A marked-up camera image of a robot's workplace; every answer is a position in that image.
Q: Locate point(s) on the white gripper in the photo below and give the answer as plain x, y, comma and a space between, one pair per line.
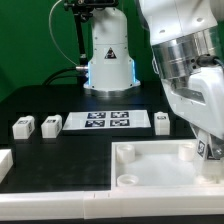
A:
203, 106

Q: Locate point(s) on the white square tabletop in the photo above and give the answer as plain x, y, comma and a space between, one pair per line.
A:
163, 163

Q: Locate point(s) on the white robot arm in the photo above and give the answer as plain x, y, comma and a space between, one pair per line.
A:
186, 56

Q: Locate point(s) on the white front fence bar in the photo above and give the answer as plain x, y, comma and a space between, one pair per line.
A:
112, 204

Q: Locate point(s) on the white marker sheet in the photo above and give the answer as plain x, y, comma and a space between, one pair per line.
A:
107, 120

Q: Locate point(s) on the white left fence piece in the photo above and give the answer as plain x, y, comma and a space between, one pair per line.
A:
6, 162

